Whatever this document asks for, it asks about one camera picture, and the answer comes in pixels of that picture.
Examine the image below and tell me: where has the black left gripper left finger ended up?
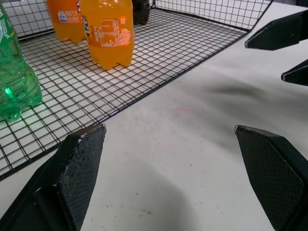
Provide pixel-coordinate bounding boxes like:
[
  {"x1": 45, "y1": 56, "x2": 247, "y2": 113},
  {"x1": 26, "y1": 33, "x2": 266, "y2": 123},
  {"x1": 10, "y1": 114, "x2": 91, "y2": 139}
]
[{"x1": 0, "y1": 124, "x2": 107, "y2": 231}]

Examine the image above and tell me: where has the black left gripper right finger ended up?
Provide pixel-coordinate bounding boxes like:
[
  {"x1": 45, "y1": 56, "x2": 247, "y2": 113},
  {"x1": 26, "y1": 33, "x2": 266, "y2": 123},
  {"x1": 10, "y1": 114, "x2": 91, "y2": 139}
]
[{"x1": 234, "y1": 124, "x2": 308, "y2": 231}]

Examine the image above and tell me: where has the dark cola bottle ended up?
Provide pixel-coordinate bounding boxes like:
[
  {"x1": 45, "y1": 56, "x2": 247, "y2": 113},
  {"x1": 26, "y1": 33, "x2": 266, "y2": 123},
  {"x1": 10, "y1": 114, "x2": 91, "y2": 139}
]
[{"x1": 131, "y1": 0, "x2": 153, "y2": 26}]

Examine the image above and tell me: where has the black wire basket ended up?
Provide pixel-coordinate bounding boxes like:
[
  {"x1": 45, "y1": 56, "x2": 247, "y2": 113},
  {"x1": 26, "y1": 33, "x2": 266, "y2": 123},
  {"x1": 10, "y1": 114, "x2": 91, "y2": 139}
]
[{"x1": 0, "y1": 0, "x2": 274, "y2": 181}]

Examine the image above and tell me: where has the green plastic soda bottle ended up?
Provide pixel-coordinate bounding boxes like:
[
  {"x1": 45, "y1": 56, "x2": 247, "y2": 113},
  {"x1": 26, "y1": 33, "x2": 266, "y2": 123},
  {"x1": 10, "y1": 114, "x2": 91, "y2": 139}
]
[{"x1": 0, "y1": 1, "x2": 43, "y2": 121}]

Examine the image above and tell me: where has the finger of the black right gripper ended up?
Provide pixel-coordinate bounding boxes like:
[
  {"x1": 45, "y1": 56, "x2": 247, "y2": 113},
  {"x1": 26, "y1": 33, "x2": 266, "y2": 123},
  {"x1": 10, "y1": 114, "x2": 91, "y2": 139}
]
[
  {"x1": 244, "y1": 9, "x2": 308, "y2": 51},
  {"x1": 281, "y1": 59, "x2": 308, "y2": 87}
]

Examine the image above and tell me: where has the orange soda bottle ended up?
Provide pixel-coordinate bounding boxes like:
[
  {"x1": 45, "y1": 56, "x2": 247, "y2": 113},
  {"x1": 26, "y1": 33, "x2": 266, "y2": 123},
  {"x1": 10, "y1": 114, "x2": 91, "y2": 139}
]
[
  {"x1": 46, "y1": 0, "x2": 88, "y2": 45},
  {"x1": 79, "y1": 0, "x2": 135, "y2": 71}
]

